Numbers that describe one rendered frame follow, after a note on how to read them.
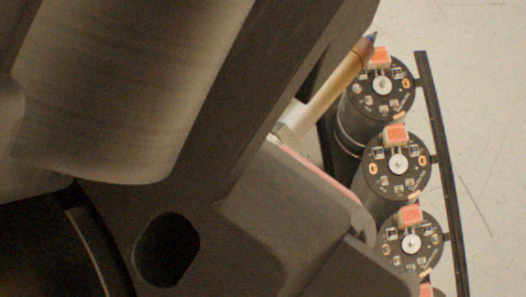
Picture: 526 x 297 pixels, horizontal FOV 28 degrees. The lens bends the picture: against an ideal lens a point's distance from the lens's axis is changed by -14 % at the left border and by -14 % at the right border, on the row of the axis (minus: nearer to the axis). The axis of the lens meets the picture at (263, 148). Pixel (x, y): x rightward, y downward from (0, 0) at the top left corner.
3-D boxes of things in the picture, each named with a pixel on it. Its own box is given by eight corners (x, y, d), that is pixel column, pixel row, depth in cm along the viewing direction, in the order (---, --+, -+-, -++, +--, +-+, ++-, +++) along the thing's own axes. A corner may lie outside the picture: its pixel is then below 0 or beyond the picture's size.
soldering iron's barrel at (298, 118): (335, 48, 34) (219, 170, 30) (352, 13, 33) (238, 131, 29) (376, 76, 34) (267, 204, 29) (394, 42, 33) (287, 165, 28)
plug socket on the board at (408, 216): (398, 237, 37) (402, 231, 37) (394, 212, 37) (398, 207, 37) (420, 232, 37) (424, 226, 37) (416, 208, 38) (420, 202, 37)
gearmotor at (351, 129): (336, 171, 43) (355, 123, 38) (325, 108, 44) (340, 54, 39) (398, 162, 43) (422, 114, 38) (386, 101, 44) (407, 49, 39)
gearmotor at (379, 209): (348, 243, 42) (370, 205, 37) (338, 179, 43) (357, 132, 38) (410, 231, 42) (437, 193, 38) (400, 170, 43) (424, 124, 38)
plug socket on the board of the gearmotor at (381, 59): (368, 77, 39) (371, 70, 38) (363, 54, 39) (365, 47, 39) (390, 75, 39) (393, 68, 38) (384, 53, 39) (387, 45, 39)
